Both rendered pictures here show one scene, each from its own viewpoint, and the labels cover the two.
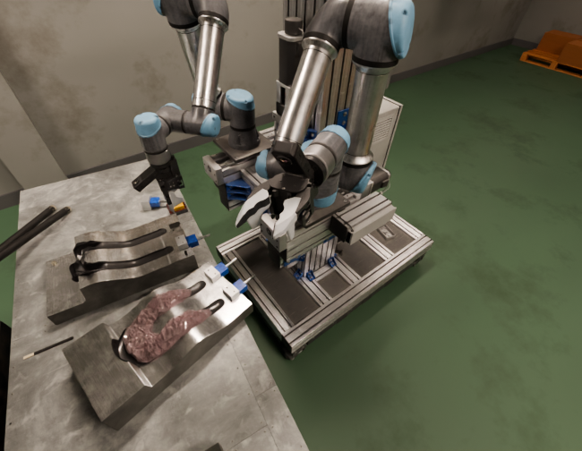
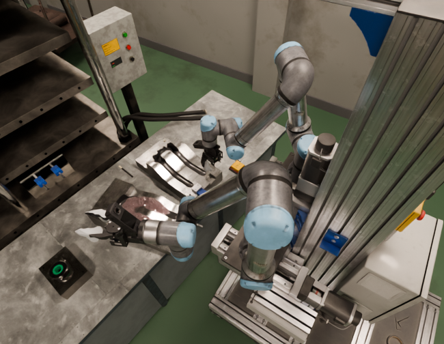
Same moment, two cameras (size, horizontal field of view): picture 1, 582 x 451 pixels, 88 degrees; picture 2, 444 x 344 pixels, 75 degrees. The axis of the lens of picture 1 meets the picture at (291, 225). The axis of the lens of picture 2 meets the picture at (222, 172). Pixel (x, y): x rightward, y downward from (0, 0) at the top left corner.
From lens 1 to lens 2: 93 cm
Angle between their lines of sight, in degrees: 46
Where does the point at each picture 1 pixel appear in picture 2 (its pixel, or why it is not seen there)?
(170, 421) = (102, 244)
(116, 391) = not seen: hidden behind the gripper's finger
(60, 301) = (144, 158)
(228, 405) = (113, 269)
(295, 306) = (244, 294)
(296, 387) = (195, 324)
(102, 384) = (102, 204)
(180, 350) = not seen: hidden behind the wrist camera
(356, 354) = not seen: outside the picture
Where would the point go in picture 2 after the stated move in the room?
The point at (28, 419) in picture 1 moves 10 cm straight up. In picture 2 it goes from (95, 187) to (88, 177)
